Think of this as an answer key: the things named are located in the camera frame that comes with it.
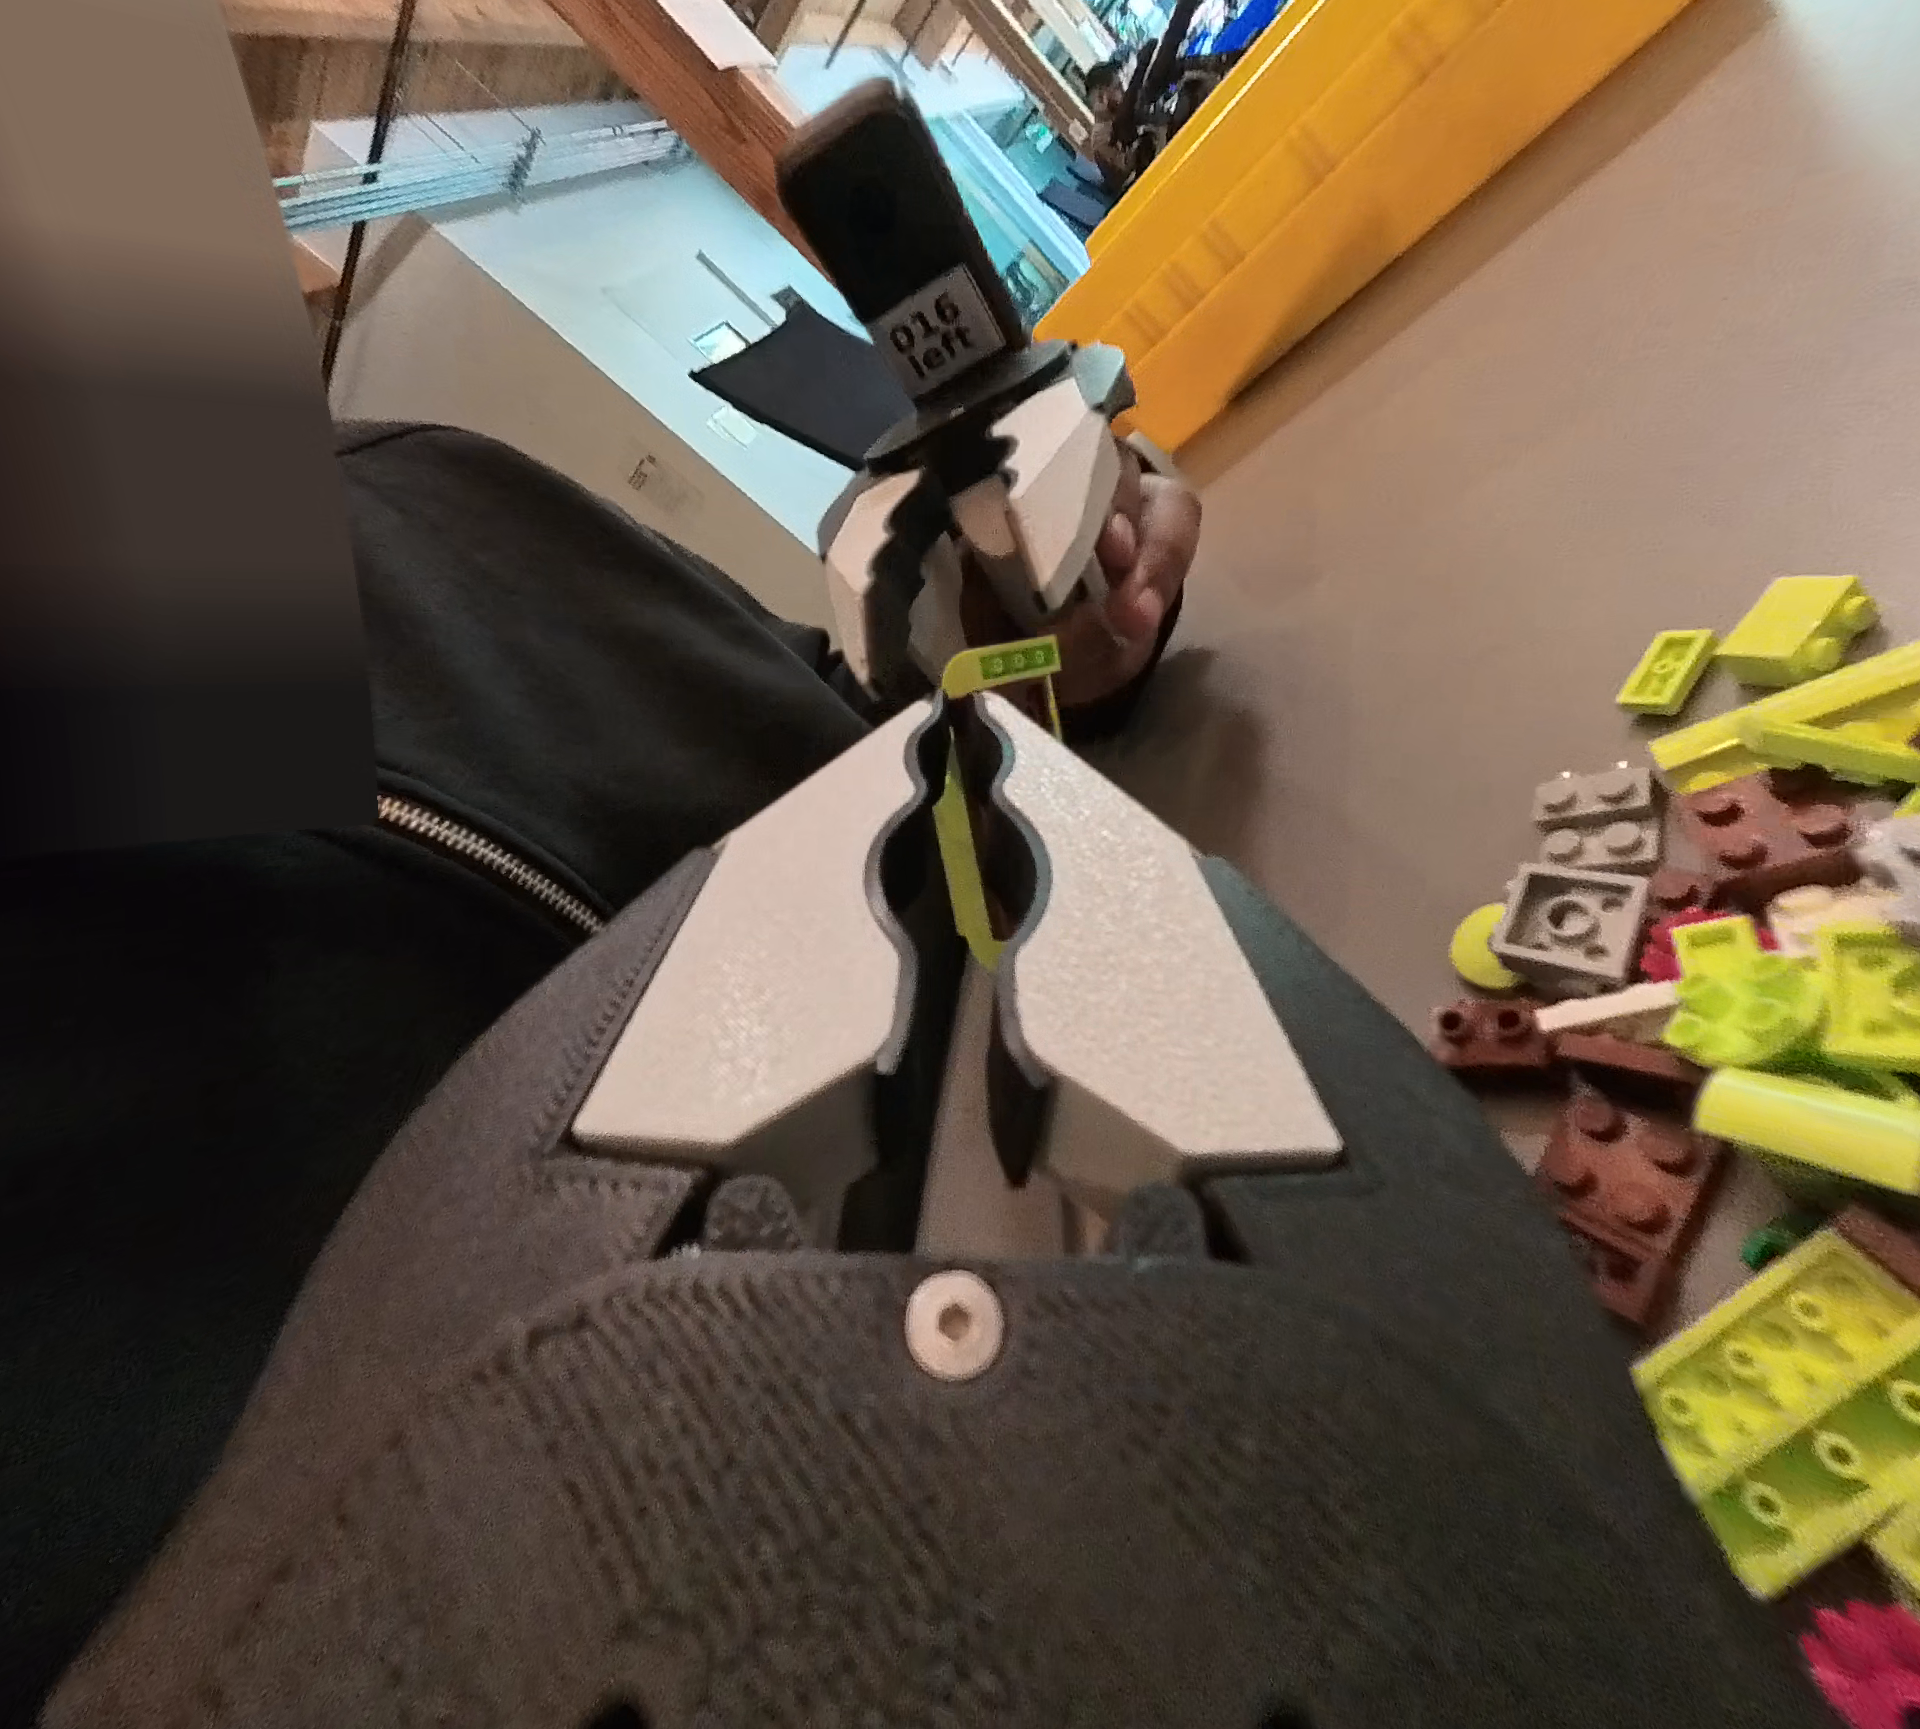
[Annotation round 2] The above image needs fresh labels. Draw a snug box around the wooden post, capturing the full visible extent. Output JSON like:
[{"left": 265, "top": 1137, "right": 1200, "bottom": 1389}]
[{"left": 353, "top": 0, "right": 821, "bottom": 246}]

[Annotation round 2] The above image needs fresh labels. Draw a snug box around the person's left hand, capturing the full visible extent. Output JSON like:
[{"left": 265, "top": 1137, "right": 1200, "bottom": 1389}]
[{"left": 1056, "top": 468, "right": 1206, "bottom": 710}]

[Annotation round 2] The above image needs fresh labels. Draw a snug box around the black office chair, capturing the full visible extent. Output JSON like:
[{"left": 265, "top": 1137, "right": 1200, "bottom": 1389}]
[{"left": 691, "top": 297, "right": 918, "bottom": 471}]

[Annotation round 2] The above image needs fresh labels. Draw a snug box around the yellow plastic bin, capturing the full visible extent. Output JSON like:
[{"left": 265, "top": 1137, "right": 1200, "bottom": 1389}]
[{"left": 1034, "top": 0, "right": 1751, "bottom": 457}]

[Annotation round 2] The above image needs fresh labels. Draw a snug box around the lime and brown brick assembly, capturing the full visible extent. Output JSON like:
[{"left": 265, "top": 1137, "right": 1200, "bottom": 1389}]
[{"left": 931, "top": 635, "right": 1069, "bottom": 973}]

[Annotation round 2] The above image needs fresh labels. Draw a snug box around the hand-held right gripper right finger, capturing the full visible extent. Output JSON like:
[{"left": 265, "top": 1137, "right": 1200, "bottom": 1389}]
[{"left": 974, "top": 694, "right": 1349, "bottom": 1259}]

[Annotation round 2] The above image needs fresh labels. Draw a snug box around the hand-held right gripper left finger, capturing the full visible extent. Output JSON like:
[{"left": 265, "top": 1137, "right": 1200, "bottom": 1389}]
[{"left": 570, "top": 694, "right": 962, "bottom": 1252}]

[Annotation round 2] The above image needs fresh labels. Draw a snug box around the pile of toy bricks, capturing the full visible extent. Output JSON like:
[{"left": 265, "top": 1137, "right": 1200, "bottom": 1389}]
[{"left": 1424, "top": 575, "right": 1920, "bottom": 1729}]

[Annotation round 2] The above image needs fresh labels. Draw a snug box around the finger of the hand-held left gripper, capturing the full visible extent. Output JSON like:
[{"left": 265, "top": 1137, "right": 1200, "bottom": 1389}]
[
  {"left": 821, "top": 468, "right": 942, "bottom": 698},
  {"left": 957, "top": 376, "right": 1124, "bottom": 624}
]

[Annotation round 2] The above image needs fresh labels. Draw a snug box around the person's left forearm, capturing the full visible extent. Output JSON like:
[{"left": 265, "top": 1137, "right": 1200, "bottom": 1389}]
[{"left": 336, "top": 421, "right": 888, "bottom": 912}]

